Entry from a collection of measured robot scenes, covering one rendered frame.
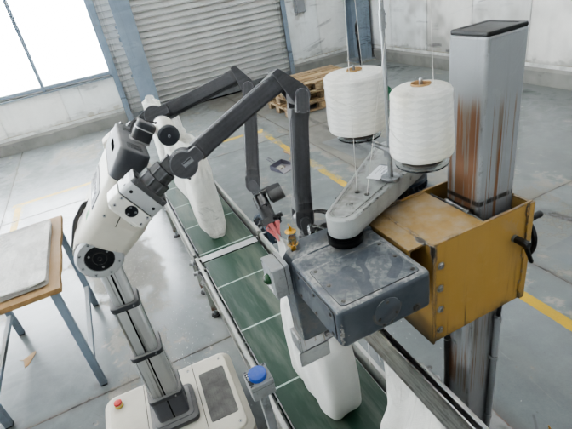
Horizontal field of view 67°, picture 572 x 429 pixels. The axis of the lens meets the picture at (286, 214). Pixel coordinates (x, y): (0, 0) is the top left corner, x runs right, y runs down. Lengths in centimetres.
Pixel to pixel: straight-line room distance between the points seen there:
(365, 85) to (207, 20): 757
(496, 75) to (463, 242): 38
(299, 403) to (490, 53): 148
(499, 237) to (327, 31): 864
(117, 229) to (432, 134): 99
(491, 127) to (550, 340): 183
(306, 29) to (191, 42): 235
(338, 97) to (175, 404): 153
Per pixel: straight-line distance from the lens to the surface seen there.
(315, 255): 106
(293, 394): 201
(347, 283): 96
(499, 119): 115
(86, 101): 849
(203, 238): 317
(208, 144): 126
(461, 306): 126
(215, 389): 228
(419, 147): 97
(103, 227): 149
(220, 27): 869
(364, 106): 115
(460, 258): 115
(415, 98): 95
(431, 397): 110
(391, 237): 110
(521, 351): 271
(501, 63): 111
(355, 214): 105
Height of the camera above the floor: 195
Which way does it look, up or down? 29 degrees down
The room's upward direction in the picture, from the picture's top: 11 degrees counter-clockwise
